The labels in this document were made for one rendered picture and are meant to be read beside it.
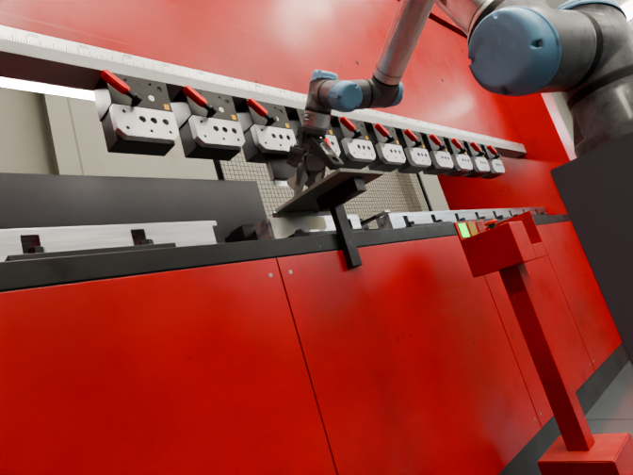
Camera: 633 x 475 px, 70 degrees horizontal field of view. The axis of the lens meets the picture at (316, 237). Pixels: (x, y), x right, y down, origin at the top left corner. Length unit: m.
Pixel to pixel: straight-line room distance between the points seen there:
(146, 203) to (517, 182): 2.38
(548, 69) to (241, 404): 0.75
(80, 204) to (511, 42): 1.32
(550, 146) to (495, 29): 2.52
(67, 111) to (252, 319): 3.23
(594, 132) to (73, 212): 1.39
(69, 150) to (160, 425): 3.16
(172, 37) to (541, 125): 2.45
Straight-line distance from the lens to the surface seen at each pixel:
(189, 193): 1.81
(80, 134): 3.92
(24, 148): 4.03
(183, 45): 1.38
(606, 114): 0.80
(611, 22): 0.86
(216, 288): 0.93
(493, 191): 3.34
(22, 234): 0.97
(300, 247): 1.11
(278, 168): 1.38
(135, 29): 1.33
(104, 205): 1.65
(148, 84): 1.23
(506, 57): 0.73
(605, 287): 0.79
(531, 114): 3.30
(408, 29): 1.18
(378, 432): 1.17
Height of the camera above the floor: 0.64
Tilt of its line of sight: 11 degrees up
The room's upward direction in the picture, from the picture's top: 17 degrees counter-clockwise
